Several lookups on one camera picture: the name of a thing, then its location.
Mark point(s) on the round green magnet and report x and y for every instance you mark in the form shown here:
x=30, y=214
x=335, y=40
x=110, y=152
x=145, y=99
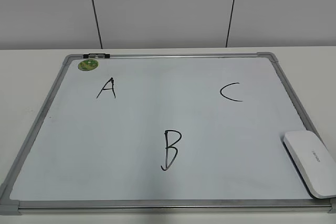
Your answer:
x=88, y=65

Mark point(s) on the white board eraser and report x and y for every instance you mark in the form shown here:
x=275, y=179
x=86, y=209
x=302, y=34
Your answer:
x=313, y=161

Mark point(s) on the white board with grey frame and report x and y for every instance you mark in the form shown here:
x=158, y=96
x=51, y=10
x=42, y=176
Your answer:
x=163, y=133

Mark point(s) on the black hanging clip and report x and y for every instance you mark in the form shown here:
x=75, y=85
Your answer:
x=103, y=56

